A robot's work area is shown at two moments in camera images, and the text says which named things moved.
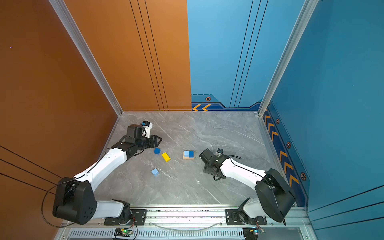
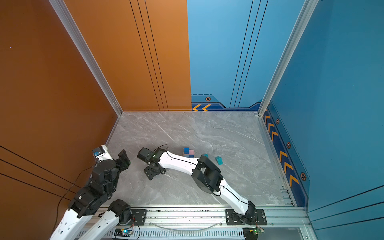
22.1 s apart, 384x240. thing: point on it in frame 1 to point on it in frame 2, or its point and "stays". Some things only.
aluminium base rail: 273,223 stays
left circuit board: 124,232 stays
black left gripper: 154,142 to 123,161
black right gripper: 206,170 to 149,174
